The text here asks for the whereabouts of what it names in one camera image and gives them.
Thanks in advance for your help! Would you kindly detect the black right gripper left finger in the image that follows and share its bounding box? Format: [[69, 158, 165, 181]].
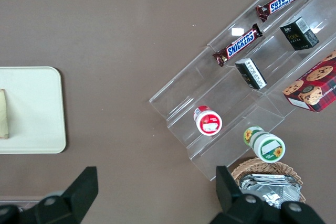
[[33, 166, 99, 224]]

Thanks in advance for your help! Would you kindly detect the red tartan cookie box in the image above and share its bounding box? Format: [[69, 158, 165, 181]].
[[282, 50, 336, 113]]

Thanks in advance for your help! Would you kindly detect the cream rectangular tray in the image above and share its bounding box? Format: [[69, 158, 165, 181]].
[[0, 66, 67, 155]]

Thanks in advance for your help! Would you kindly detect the Snickers chocolate bar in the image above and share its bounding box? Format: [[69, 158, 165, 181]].
[[212, 23, 264, 68], [255, 0, 312, 23]]

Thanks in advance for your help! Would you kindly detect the small black carton box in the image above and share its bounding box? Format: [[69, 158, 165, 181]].
[[279, 16, 320, 51], [234, 58, 268, 90]]

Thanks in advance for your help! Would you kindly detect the green lid yogurt cup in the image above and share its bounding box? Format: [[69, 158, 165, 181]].
[[242, 125, 286, 163]]

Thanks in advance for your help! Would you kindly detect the red lid yogurt cup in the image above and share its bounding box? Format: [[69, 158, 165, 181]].
[[193, 105, 224, 136]]

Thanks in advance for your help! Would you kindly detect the light tan wicker basket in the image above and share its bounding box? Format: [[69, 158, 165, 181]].
[[230, 156, 307, 209]]

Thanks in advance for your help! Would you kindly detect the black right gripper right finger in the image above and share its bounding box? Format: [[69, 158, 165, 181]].
[[209, 165, 279, 224]]

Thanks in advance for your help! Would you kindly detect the clear acrylic step display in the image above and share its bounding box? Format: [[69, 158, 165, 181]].
[[148, 0, 336, 182]]

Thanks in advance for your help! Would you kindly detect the aluminium foil container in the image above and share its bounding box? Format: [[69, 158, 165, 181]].
[[237, 173, 302, 209]]

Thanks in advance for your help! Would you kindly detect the triangle sandwich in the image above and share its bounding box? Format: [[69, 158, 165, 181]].
[[0, 88, 11, 140]]

